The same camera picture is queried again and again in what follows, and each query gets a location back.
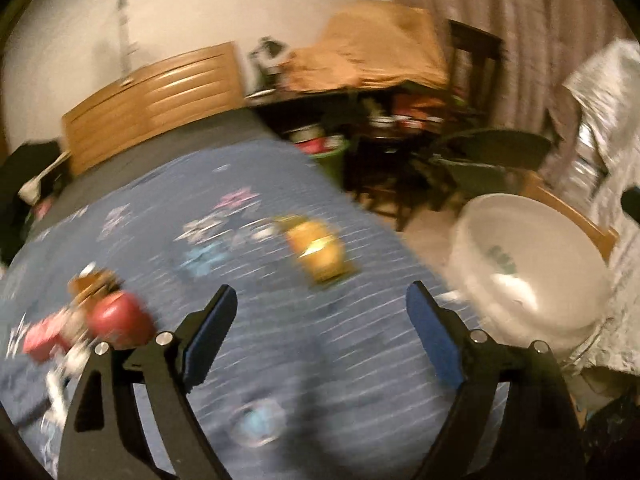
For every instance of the black desk lamp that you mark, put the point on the black desk lamp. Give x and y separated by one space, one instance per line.
266 60

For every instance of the green trash bin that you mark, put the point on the green trash bin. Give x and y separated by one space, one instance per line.
328 152

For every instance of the brown crumpled wrapper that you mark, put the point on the brown crumpled wrapper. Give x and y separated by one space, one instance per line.
92 283

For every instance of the patterned curtain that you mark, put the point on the patterned curtain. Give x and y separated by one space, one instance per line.
544 41

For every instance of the red rectangular box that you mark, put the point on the red rectangular box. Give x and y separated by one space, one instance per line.
50 334

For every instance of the blue checkered star bedspread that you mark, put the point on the blue checkered star bedspread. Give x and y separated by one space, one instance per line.
313 381

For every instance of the red round ball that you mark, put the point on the red round ball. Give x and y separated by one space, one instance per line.
120 320

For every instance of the orange crumpled cloth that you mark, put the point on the orange crumpled cloth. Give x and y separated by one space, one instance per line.
369 45

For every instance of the light wooden chair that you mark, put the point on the light wooden chair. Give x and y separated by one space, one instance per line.
603 238

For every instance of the gold foil wrapper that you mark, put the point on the gold foil wrapper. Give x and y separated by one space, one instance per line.
317 248

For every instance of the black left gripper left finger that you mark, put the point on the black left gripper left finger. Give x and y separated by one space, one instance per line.
103 436

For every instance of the silver plastic sheet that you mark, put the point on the silver plastic sheet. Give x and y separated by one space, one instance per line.
606 88

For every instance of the wooden slatted headboard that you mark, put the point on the wooden slatted headboard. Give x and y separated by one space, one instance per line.
151 101

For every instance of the black wicker chair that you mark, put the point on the black wicker chair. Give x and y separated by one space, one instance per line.
488 160

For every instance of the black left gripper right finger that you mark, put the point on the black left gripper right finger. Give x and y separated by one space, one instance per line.
511 417

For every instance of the dark wooden chair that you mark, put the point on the dark wooden chair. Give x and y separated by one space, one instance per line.
474 67

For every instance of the dark wooden desk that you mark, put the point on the dark wooden desk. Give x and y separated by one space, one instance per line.
383 128

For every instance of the white plastic bucket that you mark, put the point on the white plastic bucket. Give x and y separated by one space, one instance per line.
529 272

